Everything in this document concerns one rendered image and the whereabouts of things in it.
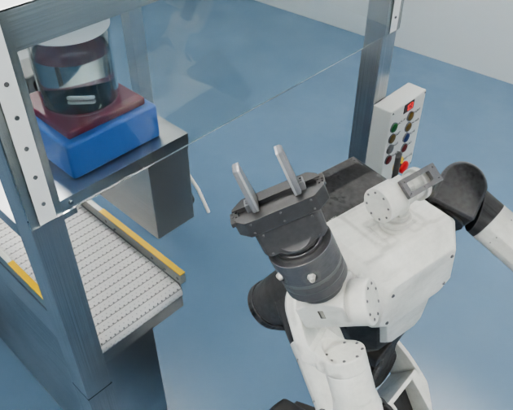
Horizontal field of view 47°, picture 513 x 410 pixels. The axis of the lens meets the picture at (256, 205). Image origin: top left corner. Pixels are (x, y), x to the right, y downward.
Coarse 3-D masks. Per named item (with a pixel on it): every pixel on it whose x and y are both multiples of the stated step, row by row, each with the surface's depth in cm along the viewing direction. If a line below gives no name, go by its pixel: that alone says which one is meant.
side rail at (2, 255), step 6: (0, 252) 151; (0, 258) 151; (6, 258) 149; (6, 264) 150; (12, 270) 148; (18, 276) 146; (24, 282) 144; (30, 288) 143; (36, 294) 142; (42, 300) 140
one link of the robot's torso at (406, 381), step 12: (396, 348) 142; (396, 360) 145; (408, 360) 142; (396, 372) 147; (408, 372) 142; (420, 372) 142; (384, 384) 146; (396, 384) 141; (408, 384) 142; (420, 384) 141; (384, 396) 139; (396, 396) 136; (408, 396) 144; (420, 396) 141; (396, 408) 135; (408, 408) 145; (420, 408) 143
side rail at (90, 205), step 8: (88, 200) 166; (88, 208) 167; (96, 208) 164; (104, 216) 162; (112, 224) 160; (120, 232) 159; (128, 240) 158; (136, 248) 156; (144, 248) 152; (152, 256) 151; (160, 264) 150; (168, 272) 149; (176, 280) 148; (184, 280) 147
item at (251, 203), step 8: (232, 168) 70; (240, 168) 71; (240, 176) 69; (240, 184) 70; (248, 184) 72; (248, 192) 70; (248, 200) 71; (256, 200) 73; (248, 208) 73; (256, 208) 72
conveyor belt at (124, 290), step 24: (72, 216) 167; (0, 240) 159; (72, 240) 159; (96, 240) 159; (120, 240) 159; (24, 264) 153; (96, 264) 153; (120, 264) 153; (144, 264) 153; (96, 288) 147; (120, 288) 147; (144, 288) 147; (168, 288) 147; (96, 312) 141; (120, 312) 141; (144, 312) 142; (120, 336) 138
